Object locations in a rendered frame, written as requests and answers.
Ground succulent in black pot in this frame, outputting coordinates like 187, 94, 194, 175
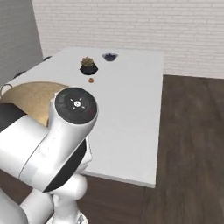
79, 56, 99, 76

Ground dark blue bowl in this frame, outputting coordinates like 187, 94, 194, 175
101, 52, 119, 62

